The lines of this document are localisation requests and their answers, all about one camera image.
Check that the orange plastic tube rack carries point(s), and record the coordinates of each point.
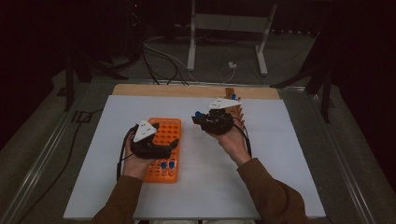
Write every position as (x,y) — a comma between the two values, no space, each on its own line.
(169,129)

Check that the white power plug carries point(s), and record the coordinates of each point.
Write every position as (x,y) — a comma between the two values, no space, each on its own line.
(232,65)

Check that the person's right hand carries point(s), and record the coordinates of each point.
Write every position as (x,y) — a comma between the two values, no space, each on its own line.
(232,146)

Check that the black tripod stand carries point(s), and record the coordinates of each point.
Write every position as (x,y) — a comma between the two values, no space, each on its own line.
(326,99)
(69,87)

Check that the person's left hand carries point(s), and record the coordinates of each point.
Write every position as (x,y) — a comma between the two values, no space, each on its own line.
(134,166)

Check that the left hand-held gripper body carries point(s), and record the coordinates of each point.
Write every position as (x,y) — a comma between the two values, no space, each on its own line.
(148,151)

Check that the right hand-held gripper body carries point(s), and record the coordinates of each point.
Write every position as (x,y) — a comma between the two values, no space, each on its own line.
(218,123)

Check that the white table board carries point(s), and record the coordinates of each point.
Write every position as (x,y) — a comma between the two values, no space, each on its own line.
(193,193)

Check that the blue capped test tube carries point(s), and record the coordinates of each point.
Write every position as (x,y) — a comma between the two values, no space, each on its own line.
(233,96)
(163,165)
(171,164)
(198,114)

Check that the grey metal stand frame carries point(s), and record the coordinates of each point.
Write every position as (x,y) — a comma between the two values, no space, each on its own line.
(229,23)

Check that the wooden tube rack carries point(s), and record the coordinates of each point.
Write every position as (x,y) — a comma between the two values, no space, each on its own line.
(229,91)

